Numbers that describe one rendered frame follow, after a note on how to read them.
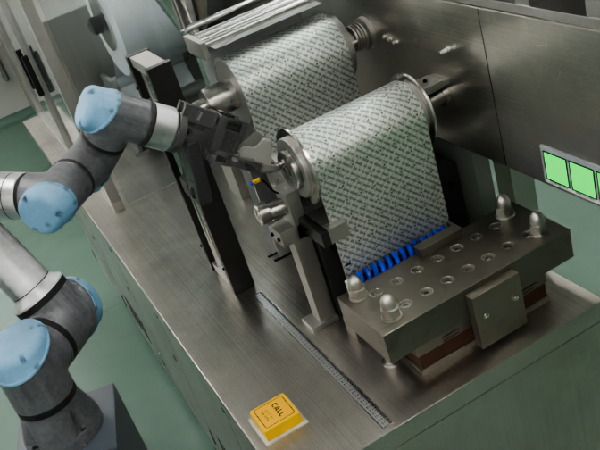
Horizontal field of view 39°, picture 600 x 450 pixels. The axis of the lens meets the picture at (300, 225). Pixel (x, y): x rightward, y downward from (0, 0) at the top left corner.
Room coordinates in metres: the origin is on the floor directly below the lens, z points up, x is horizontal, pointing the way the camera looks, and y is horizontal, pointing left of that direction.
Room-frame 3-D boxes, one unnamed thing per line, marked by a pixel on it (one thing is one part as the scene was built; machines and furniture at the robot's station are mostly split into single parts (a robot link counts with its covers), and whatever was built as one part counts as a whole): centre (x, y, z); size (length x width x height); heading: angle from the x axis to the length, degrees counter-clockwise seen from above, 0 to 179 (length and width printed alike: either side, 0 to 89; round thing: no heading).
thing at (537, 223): (1.26, -0.40, 1.05); 0.04 x 0.04 x 0.04
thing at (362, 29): (1.70, -0.23, 1.33); 0.07 x 0.07 x 0.07; 18
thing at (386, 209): (1.35, -0.16, 1.11); 0.23 x 0.01 x 0.18; 108
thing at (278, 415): (1.15, 0.14, 0.91); 0.07 x 0.07 x 0.02; 18
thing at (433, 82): (1.47, -0.31, 1.28); 0.06 x 0.05 x 0.02; 108
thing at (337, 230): (1.31, -0.06, 1.13); 0.04 x 0.02 x 0.03; 108
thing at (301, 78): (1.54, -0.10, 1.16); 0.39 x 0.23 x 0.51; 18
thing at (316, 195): (1.37, -0.03, 1.25); 0.15 x 0.01 x 0.15; 18
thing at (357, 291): (1.25, -0.06, 1.05); 0.04 x 0.04 x 0.04
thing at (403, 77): (1.45, -0.27, 1.25); 0.15 x 0.01 x 0.15; 18
